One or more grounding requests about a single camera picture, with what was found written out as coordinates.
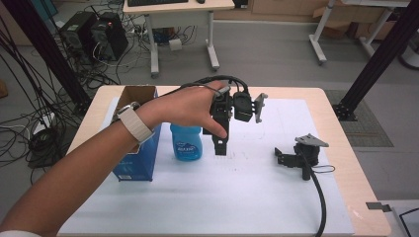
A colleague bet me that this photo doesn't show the white power strip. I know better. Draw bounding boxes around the white power strip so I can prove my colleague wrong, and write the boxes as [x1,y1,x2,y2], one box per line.
[32,111,56,135]

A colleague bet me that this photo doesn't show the wristwatch with beige band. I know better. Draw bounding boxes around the wristwatch with beige band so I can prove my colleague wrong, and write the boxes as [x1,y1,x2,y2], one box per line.
[112,101,156,144]

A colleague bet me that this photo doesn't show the white table mat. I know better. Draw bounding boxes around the white table mat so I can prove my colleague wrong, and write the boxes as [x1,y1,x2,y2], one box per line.
[57,96,357,237]

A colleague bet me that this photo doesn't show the brown cardboard boxes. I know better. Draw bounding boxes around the brown cardboard boxes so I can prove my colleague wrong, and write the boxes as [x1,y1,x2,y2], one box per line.
[213,0,398,40]

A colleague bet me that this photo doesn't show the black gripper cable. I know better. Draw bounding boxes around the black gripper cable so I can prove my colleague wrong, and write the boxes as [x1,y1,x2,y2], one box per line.
[154,74,251,100]
[297,150,328,237]

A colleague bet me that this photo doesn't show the grey floor mat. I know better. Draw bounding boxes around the grey floor mat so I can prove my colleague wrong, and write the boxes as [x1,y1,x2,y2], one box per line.
[323,89,395,148]

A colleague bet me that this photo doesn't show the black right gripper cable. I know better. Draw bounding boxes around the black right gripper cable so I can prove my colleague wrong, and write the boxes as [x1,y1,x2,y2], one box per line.
[297,150,328,237]

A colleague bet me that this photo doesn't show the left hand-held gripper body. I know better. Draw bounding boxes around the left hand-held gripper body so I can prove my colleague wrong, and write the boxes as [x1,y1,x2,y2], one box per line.
[202,86,269,139]

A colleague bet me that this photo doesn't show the black keyboard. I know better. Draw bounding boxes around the black keyboard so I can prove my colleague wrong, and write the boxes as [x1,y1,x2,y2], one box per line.
[126,0,190,8]

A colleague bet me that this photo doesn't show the black computer tower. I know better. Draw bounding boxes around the black computer tower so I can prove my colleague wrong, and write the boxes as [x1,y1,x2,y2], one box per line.
[89,12,130,62]
[58,11,99,64]

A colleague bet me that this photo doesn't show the white side table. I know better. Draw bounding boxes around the white side table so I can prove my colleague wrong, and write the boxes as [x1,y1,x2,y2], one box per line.
[378,198,419,237]

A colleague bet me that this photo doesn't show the white sleeve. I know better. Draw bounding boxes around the white sleeve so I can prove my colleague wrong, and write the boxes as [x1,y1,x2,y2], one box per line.
[0,229,42,237]

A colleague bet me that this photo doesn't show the grey metal bracket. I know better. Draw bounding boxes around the grey metal bracket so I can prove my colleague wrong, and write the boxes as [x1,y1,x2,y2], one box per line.
[365,200,393,213]

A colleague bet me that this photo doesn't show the person's left hand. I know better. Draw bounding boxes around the person's left hand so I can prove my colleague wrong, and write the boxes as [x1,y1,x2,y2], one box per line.
[136,80,230,139]

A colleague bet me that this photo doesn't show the tangle of black floor cables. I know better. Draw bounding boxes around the tangle of black floor cables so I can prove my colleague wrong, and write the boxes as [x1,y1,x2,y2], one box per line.
[0,14,110,186]

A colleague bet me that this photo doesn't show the black metal stand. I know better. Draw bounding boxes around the black metal stand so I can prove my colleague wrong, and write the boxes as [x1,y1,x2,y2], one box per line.
[1,0,94,116]
[331,0,419,122]

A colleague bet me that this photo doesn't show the white table frame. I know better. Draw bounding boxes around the white table frame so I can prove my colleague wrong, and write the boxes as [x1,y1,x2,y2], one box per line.
[308,0,411,65]

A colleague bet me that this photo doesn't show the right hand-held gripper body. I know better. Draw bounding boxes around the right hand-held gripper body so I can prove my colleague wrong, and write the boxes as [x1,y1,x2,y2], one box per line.
[292,132,330,182]

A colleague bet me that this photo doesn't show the small white box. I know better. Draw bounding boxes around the small white box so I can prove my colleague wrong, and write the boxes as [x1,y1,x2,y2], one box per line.
[168,38,184,52]

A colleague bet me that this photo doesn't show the beige desk with white legs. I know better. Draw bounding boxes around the beige desk with white legs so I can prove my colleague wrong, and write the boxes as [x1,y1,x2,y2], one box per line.
[122,0,236,79]

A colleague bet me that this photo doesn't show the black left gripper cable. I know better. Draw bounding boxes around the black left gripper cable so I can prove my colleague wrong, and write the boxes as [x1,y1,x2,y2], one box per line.
[154,74,251,100]

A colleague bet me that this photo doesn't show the blue cardboard box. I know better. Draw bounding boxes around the blue cardboard box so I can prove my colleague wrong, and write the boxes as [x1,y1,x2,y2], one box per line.
[111,85,163,183]

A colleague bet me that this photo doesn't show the thin black wire loop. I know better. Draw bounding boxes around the thin black wire loop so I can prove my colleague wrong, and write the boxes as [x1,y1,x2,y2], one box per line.
[310,164,337,175]

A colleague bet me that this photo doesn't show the blue plastic bottle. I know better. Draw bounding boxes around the blue plastic bottle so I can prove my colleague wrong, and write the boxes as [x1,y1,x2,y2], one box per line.
[169,122,204,162]

